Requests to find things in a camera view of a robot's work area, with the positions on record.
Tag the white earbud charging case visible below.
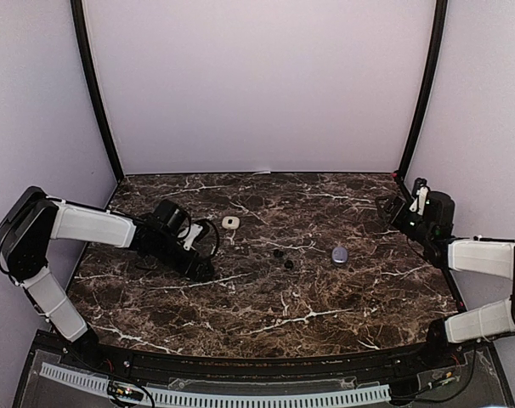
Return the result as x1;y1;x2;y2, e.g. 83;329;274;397
222;216;241;230

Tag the black frame post right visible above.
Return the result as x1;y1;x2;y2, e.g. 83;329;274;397
395;0;448;183

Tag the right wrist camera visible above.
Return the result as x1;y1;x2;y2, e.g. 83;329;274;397
409;178;429;216

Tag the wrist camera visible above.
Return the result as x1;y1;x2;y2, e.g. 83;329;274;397
178;218;220;258
409;178;429;216

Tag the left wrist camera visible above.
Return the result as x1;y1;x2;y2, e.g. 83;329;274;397
178;218;220;258

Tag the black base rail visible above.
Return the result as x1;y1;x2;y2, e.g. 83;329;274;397
95;343;469;381

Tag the grey slotted cable duct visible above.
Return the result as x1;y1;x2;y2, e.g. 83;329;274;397
38;362;391;407

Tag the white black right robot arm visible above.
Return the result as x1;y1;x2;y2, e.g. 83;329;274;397
376;186;515;369

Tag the purple earbud charging case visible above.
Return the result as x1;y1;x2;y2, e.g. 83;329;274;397
331;246;348;267

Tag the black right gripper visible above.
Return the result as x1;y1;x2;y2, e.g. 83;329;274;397
376;195;434;247

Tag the black frame post left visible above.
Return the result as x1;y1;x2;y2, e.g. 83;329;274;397
70;0;125;183

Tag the black frame post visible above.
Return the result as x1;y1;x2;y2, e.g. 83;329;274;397
395;0;448;183
70;0;125;183

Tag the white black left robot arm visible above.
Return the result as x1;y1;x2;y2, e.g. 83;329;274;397
0;186;220;371

